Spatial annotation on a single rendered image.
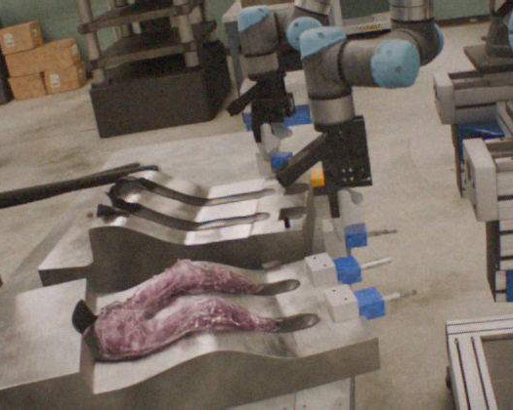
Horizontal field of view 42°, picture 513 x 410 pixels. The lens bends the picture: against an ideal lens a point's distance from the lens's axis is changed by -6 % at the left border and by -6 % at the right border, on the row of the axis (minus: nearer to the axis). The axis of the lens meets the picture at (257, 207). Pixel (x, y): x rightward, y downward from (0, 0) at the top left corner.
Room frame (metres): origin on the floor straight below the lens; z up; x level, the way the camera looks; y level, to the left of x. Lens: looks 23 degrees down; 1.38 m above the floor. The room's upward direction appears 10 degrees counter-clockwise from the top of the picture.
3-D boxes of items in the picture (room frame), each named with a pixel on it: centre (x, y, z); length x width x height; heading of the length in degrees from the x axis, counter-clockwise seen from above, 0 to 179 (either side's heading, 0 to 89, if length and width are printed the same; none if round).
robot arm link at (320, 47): (1.10, -0.15, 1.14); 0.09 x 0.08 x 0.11; 48
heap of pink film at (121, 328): (0.85, 0.14, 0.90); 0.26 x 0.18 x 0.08; 97
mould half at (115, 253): (1.21, 0.16, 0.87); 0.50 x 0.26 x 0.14; 79
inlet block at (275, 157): (1.57, -0.09, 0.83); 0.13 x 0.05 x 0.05; 60
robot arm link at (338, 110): (1.11, -0.15, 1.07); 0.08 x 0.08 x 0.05
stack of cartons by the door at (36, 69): (7.76, 2.10, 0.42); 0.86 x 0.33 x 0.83; 82
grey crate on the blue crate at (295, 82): (4.49, -0.34, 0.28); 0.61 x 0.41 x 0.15; 82
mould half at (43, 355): (0.84, 0.14, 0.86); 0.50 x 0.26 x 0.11; 97
